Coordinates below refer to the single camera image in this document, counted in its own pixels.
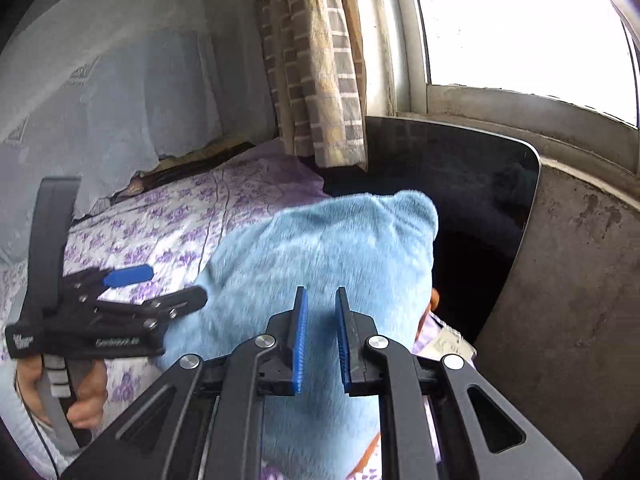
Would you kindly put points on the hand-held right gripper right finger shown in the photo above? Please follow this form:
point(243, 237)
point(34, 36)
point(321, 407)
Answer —
point(344, 350)

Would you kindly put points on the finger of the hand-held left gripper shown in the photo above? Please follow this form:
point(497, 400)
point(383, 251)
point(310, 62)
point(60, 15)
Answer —
point(175, 300)
point(127, 275)

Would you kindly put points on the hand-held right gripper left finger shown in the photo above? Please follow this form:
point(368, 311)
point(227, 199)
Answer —
point(300, 350)

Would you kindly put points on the blue fleece jacket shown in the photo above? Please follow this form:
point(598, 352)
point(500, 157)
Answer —
point(325, 250)

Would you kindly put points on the person's left forearm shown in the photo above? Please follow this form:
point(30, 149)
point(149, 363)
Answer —
point(20, 435)

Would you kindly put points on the person's left hand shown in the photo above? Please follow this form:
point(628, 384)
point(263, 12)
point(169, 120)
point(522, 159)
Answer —
point(92, 390)

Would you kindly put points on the purple floral bedsheet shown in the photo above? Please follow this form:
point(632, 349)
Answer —
point(165, 220)

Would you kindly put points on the white printed packet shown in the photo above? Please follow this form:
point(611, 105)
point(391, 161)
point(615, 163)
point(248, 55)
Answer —
point(450, 342)

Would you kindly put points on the dark blanket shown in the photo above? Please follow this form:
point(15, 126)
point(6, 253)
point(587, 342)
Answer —
point(200, 165)

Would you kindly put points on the white lace cover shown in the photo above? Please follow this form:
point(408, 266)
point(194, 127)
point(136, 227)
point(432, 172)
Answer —
point(100, 135)

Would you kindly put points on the black glossy panel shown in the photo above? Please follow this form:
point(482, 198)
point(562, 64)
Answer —
point(450, 185)

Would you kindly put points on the brick pattern curtain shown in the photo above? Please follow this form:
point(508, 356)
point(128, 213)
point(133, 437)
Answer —
point(310, 60)

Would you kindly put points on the window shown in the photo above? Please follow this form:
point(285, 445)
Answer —
point(500, 20)

